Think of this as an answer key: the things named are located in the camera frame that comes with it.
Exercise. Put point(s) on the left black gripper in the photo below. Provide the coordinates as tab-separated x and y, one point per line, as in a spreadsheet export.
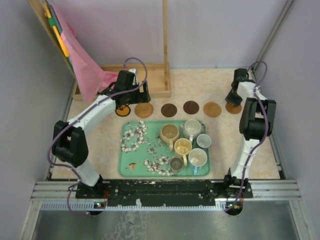
142	97

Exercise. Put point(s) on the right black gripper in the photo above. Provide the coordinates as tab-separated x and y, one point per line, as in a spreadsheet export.
230	99

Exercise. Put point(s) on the woven rattan coaster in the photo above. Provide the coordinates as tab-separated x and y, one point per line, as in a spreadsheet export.
144	110

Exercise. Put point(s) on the light brown wooden coaster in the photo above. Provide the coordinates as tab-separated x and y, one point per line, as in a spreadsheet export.
232	109

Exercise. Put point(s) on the light woven coaster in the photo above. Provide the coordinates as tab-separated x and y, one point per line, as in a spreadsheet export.
212	109

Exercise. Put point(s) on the dark reddish wooden coaster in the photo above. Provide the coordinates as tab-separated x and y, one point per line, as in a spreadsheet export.
169	110

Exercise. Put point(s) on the dark brown wooden coaster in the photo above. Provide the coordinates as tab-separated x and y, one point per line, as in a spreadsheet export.
191	107

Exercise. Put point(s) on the white grey mug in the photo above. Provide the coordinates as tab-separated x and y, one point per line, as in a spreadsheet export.
191	129

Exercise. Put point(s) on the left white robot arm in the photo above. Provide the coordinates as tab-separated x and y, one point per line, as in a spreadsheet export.
70	137

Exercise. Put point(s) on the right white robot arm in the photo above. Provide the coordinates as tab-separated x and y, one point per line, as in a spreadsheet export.
256	124

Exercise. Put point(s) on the small blue-grey cup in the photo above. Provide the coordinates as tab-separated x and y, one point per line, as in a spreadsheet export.
203	141

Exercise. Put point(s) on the small grey cup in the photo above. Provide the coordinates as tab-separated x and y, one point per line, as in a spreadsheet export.
176	165

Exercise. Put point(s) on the pink cloth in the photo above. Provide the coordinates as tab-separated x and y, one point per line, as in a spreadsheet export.
91	78

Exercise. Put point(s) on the wooden rack stand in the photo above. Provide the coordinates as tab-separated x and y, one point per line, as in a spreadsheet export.
159	80

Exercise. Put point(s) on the beige mug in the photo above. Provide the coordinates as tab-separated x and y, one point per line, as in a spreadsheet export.
169	134

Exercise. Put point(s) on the green floral tray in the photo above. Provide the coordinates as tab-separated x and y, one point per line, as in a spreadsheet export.
143	155

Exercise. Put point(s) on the yellow mug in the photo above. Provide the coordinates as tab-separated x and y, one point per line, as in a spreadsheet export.
182	147

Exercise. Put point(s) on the light blue mug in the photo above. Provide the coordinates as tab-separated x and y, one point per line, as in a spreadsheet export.
197	158

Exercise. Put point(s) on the yellow green hanger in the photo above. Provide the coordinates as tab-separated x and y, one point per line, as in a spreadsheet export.
55	25

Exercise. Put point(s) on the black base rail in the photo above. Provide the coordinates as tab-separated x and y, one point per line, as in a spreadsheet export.
169	193

